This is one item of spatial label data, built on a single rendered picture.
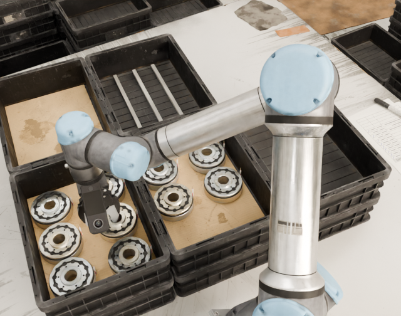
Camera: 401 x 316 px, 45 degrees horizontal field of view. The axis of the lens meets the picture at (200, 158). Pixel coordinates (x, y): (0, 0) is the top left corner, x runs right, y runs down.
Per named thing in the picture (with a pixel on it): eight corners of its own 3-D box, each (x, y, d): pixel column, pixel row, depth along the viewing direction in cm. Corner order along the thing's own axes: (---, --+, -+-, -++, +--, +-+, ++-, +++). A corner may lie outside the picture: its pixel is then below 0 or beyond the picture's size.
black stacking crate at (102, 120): (124, 165, 140) (119, 139, 132) (22, 200, 133) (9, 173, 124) (89, 84, 164) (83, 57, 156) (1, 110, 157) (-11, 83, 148)
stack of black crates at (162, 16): (198, 31, 297) (197, -21, 271) (223, 57, 279) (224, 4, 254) (139, 51, 285) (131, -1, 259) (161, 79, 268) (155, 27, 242)
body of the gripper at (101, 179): (108, 181, 121) (99, 149, 112) (115, 208, 116) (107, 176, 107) (78, 190, 120) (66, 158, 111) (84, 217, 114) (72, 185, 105)
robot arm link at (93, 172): (104, 164, 103) (66, 175, 102) (107, 178, 107) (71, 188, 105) (97, 140, 108) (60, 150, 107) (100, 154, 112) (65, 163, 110)
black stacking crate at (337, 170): (381, 199, 130) (393, 172, 122) (286, 237, 123) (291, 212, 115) (304, 106, 154) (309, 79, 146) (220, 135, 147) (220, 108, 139)
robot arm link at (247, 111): (333, 49, 99) (136, 133, 117) (326, 41, 88) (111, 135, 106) (353, 102, 98) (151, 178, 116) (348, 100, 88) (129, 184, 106)
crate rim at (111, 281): (173, 263, 109) (172, 258, 107) (40, 315, 101) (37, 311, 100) (120, 143, 133) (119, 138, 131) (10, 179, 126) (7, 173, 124)
